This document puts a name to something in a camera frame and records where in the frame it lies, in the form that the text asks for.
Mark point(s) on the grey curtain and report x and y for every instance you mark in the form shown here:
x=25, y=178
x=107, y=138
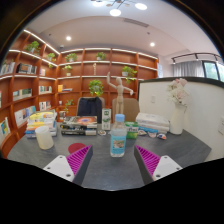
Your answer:
x=188, y=69

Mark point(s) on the short green-white box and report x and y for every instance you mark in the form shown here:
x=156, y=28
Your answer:
x=133, y=130

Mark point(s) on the tall green-white carton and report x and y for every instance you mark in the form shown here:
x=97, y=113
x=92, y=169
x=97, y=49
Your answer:
x=106, y=119

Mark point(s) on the black track light rail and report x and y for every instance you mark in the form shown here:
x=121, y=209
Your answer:
x=195, y=53

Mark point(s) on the flat round red coaster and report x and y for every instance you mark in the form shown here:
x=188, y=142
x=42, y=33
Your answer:
x=76, y=147

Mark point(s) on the white wall socket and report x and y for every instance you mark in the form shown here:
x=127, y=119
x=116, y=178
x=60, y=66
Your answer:
x=153, y=99

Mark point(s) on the stack of white books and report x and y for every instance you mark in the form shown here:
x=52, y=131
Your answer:
x=152, y=120

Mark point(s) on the ceiling air vent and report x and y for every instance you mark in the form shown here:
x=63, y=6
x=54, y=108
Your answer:
x=135, y=22

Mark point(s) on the stack of colourful books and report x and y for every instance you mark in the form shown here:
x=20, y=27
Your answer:
x=41, y=121

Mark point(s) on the tan chair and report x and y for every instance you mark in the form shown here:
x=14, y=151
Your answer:
x=130, y=108

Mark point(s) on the wooden shelf unit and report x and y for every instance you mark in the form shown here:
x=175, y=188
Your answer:
x=90, y=68

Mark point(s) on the white vase with flowers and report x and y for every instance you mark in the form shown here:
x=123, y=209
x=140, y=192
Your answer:
x=177, y=116

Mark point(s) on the wooden artist mannequin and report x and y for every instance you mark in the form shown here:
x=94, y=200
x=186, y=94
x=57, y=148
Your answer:
x=119, y=91

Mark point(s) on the cream plastic cup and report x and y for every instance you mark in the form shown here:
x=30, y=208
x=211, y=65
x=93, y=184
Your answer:
x=44, y=137

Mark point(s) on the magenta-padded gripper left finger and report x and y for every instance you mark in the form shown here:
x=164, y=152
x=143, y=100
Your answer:
x=60, y=166

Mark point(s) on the stack of dark books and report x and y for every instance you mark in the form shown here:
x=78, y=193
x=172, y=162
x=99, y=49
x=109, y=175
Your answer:
x=79, y=125

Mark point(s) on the window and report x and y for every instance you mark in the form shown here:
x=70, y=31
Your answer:
x=211, y=70

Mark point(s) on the ceiling lights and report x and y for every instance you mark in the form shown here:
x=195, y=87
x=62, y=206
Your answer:
x=115, y=12

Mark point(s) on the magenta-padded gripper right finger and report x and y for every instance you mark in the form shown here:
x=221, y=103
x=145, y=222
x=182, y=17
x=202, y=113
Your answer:
x=165, y=166

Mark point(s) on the dark office chair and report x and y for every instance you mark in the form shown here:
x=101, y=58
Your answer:
x=89, y=108

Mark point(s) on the clear blue-capped water bottle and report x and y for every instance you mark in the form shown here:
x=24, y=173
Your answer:
x=118, y=140

